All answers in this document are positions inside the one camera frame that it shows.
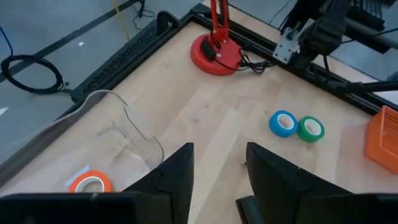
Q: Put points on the clear plastic container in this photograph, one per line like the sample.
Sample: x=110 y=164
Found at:
x=136 y=124

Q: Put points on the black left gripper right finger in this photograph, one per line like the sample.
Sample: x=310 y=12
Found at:
x=273 y=180

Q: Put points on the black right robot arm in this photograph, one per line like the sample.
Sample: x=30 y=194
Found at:
x=323 y=34

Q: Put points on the black aluminium table frame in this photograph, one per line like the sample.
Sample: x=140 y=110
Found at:
x=311 y=76

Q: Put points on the blue tape roll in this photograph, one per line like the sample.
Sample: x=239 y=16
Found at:
x=275 y=127

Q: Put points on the black perforated metal bar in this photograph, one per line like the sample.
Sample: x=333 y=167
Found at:
x=124 y=59

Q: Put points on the orange tape roll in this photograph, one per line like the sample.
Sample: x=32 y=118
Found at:
x=104 y=179

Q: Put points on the red desk lamp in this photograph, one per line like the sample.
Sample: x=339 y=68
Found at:
x=222 y=57

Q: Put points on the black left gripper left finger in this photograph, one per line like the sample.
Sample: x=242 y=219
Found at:
x=177 y=174

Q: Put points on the green tape roll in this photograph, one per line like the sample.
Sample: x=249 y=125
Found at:
x=303 y=133

